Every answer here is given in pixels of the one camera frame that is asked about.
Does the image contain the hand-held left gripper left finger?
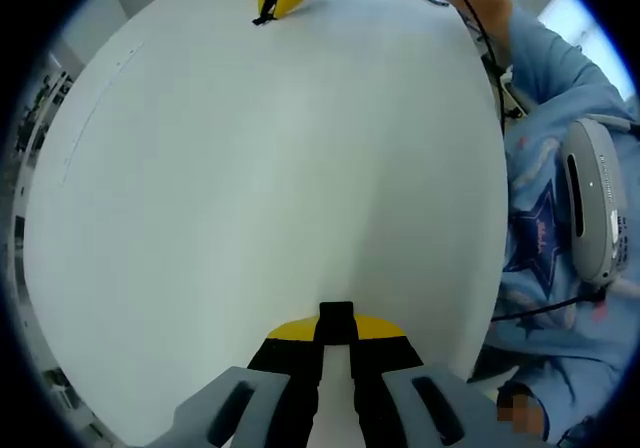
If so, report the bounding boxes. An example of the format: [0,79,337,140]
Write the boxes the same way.
[172,316,322,448]

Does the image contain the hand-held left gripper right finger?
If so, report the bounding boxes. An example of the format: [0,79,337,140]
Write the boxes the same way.
[349,312,499,448]

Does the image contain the black pronged plastic buckle part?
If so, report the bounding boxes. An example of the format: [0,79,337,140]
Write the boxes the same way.
[251,0,278,27]

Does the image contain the black socket plastic buckle part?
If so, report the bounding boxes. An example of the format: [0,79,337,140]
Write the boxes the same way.
[317,301,357,348]

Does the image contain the white chest device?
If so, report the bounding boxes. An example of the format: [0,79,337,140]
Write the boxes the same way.
[560,116,630,288]

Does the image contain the person in blue shirt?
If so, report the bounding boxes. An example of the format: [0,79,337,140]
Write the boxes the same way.
[467,5,640,448]

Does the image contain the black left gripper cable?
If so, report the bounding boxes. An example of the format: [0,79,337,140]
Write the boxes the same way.
[490,287,609,323]

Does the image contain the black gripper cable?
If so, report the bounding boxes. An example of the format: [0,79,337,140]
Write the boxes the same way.
[437,0,507,122]
[490,287,609,323]

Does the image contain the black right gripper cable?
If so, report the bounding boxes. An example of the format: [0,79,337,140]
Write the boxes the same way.
[437,0,507,122]

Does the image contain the grey device strap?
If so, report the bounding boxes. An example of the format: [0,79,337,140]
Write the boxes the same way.
[607,273,640,300]
[589,111,640,134]

